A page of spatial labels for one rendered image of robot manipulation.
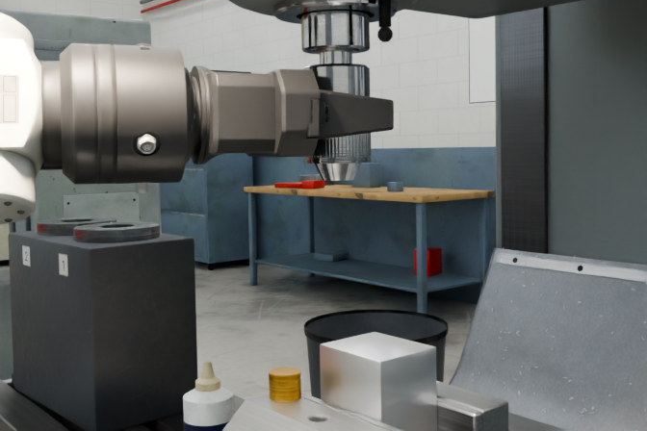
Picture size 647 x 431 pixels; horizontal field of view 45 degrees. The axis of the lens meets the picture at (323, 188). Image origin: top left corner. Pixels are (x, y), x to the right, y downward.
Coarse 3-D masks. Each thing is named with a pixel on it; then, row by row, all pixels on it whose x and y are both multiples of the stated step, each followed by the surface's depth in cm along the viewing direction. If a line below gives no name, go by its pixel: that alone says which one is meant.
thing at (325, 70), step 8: (320, 64) 52; (328, 64) 52; (336, 64) 52; (344, 64) 52; (352, 64) 52; (360, 64) 52; (320, 72) 52; (328, 72) 52; (336, 72) 52; (344, 72) 52; (352, 72) 52; (360, 72) 52; (368, 72) 53
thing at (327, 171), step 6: (318, 168) 54; (324, 168) 53; (330, 168) 53; (336, 168) 53; (342, 168) 53; (348, 168) 53; (354, 168) 53; (324, 174) 53; (330, 174) 53; (336, 174) 53; (342, 174) 53; (348, 174) 53; (354, 174) 54; (324, 180) 54; (330, 180) 53; (336, 180) 53; (342, 180) 53
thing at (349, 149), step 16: (320, 80) 52; (336, 80) 52; (352, 80) 52; (368, 80) 53; (320, 144) 52; (336, 144) 52; (352, 144) 52; (368, 144) 53; (304, 160) 54; (320, 160) 52; (336, 160) 52; (352, 160) 52; (368, 160) 53
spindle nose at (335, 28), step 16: (304, 16) 53; (320, 16) 52; (336, 16) 51; (352, 16) 52; (368, 16) 53; (304, 32) 53; (320, 32) 52; (336, 32) 51; (352, 32) 52; (368, 32) 53; (304, 48) 53; (320, 48) 53; (368, 48) 53
